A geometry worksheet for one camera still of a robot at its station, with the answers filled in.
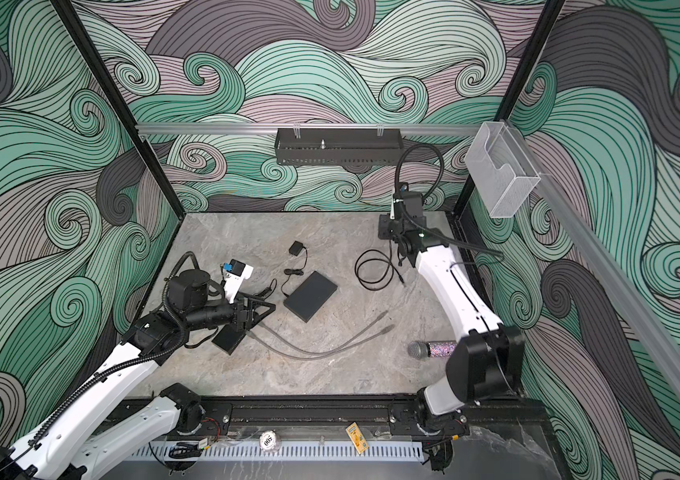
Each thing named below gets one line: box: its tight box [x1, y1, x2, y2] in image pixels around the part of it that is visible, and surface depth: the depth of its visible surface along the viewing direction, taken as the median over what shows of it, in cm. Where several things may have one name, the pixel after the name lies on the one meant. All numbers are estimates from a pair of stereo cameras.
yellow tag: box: [345, 421, 369, 455], surface depth 71 cm
